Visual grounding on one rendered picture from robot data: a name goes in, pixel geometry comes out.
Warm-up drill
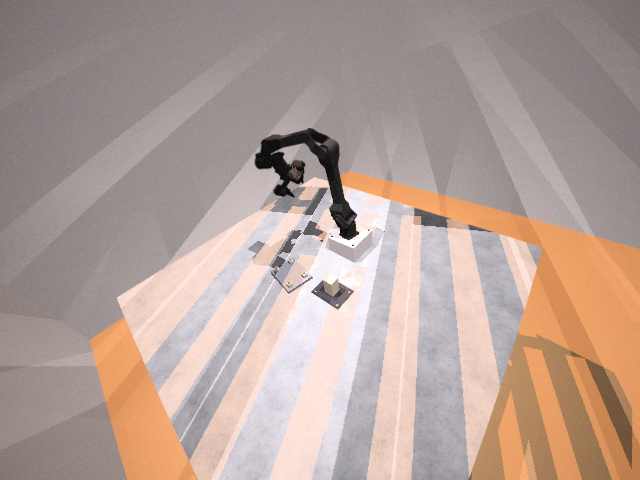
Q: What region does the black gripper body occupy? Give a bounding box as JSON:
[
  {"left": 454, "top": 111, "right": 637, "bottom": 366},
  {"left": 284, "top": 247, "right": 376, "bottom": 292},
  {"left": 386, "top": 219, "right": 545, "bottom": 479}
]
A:
[{"left": 273, "top": 160, "right": 305, "bottom": 197}]

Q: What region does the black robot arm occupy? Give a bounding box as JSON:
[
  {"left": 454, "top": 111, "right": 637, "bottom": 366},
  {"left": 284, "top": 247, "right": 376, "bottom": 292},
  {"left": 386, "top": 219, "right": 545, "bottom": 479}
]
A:
[{"left": 255, "top": 128, "right": 359, "bottom": 241}]

